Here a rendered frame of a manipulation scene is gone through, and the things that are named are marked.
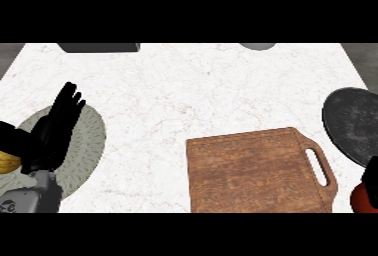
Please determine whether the red bell pepper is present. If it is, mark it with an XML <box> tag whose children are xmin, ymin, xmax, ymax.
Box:
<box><xmin>348</xmin><ymin>182</ymin><xmax>378</xmax><ymax>214</ymax></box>

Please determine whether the grey round object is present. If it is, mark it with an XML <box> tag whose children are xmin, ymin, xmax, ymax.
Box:
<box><xmin>237</xmin><ymin>42</ymin><xmax>277</xmax><ymax>52</ymax></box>

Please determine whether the dark grey round pan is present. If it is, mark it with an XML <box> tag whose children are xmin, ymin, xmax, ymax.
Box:
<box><xmin>320</xmin><ymin>86</ymin><xmax>378</xmax><ymax>169</ymax></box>

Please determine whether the dark grey flat appliance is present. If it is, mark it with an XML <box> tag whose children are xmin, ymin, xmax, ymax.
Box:
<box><xmin>56</xmin><ymin>42</ymin><xmax>141</xmax><ymax>54</ymax></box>

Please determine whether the round grey-green placemat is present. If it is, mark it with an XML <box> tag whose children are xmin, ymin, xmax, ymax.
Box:
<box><xmin>0</xmin><ymin>104</ymin><xmax>107</xmax><ymax>202</ymax></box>

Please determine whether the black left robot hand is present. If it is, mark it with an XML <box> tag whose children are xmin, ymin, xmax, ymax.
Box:
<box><xmin>0</xmin><ymin>81</ymin><xmax>87</xmax><ymax>176</ymax></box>

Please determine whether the yellow round vegetable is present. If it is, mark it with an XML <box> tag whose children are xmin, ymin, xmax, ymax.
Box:
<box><xmin>0</xmin><ymin>150</ymin><xmax>23</xmax><ymax>175</ymax></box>

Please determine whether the brown wooden cutting board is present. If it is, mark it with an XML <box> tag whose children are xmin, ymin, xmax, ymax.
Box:
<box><xmin>184</xmin><ymin>126</ymin><xmax>339</xmax><ymax>214</ymax></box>

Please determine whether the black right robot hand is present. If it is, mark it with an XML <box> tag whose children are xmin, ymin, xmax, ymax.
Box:
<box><xmin>360</xmin><ymin>159</ymin><xmax>378</xmax><ymax>210</ymax></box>

